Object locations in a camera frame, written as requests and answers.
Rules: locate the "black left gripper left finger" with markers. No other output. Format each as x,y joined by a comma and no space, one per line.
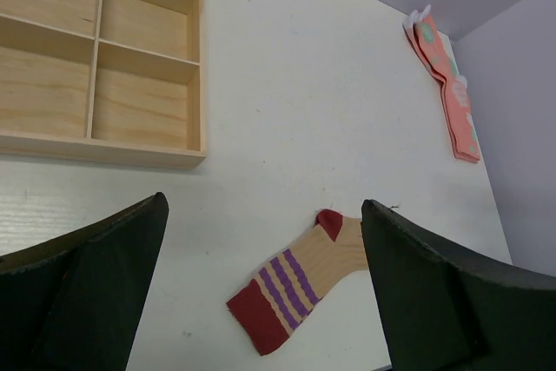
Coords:
75,302

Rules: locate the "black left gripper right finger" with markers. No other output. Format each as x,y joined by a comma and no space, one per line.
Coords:
446,307

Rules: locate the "beige red purple striped sock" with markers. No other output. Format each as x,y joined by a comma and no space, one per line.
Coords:
285,290

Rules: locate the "wooden compartment tray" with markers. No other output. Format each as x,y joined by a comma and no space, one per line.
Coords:
115,81

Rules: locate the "pink patterned sock pair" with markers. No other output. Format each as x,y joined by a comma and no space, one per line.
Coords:
424,38

